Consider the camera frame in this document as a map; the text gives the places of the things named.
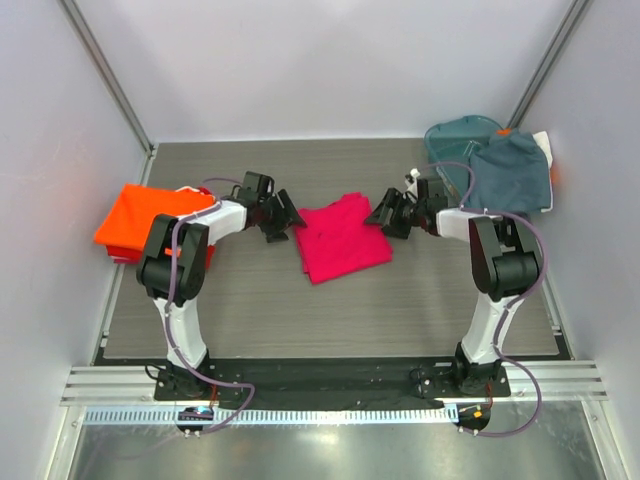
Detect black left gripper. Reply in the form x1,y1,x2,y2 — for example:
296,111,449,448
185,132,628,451
257,190,306,243

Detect pink t shirt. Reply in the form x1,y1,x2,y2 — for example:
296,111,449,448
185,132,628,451
294,192,393,285

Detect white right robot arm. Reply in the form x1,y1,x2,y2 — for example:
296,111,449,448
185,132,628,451
365,170,545,396

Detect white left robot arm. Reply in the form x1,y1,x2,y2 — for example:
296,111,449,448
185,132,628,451
136,171,306,400

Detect teal plastic basket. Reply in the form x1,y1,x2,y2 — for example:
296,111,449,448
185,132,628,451
424,115,502,201

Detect white folded t shirt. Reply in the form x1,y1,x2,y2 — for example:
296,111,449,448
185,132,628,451
175,186,201,193

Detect grey blue t shirt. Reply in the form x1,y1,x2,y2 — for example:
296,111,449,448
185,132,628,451
465,130,553,214

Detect white cloth in basket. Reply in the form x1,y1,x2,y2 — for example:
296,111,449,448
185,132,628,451
532,131,553,169

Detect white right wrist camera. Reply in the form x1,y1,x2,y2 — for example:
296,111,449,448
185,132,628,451
404,168,421,196

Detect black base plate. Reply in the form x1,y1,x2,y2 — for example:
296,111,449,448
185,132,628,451
145,357,511,411

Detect front aluminium frame beam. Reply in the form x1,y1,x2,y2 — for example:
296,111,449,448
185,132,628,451
60,360,608,406

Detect slotted metal cable rail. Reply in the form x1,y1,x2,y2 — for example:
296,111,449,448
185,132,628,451
84,404,458,427

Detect right aluminium frame post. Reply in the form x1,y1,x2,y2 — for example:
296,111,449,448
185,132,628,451
506,0,593,128

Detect aluminium frame post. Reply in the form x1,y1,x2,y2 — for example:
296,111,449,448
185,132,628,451
506,0,593,128
58,0,154,157

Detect left aluminium frame post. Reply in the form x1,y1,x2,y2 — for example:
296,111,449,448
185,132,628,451
58,0,154,157

